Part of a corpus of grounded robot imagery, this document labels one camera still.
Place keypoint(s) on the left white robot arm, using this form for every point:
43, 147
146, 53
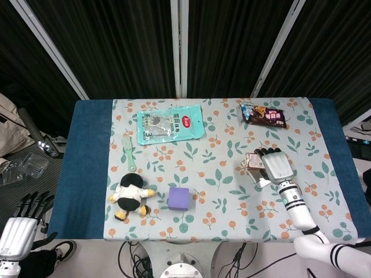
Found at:
7, 269

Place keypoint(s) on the blue table cover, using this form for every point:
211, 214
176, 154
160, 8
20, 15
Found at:
84, 162

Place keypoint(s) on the purple foam cube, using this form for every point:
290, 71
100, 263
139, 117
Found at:
178, 198

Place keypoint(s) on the beige fabric bag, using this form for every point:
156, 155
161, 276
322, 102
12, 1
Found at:
11, 127

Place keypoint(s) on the teal dishcloth package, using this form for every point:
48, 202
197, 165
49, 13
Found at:
171, 124

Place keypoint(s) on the dark computer monitor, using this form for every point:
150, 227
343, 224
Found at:
360, 147

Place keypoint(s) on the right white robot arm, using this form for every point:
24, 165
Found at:
301, 215

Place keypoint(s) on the white frame post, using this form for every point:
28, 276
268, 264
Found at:
52, 49
179, 49
275, 49

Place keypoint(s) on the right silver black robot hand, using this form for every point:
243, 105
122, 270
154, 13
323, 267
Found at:
278, 168

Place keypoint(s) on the clear plastic tray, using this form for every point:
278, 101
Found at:
29, 166

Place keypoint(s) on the red rectangular cardboard box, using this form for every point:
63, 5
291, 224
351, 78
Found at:
252, 160

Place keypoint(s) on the floral orange fruit tablecloth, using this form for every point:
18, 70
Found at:
214, 162

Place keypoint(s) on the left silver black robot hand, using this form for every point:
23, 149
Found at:
17, 234

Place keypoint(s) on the black white plush penguin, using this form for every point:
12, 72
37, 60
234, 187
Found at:
130, 197

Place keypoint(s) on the black white sneaker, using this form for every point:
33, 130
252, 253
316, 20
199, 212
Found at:
65, 253

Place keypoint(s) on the black trouser leg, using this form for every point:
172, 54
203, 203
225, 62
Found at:
39, 265

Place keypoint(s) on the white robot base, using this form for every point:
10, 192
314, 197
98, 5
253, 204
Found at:
181, 265

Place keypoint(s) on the brown snack bag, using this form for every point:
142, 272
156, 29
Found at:
263, 116

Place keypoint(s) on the black pleated curtain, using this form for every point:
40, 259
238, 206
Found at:
121, 43

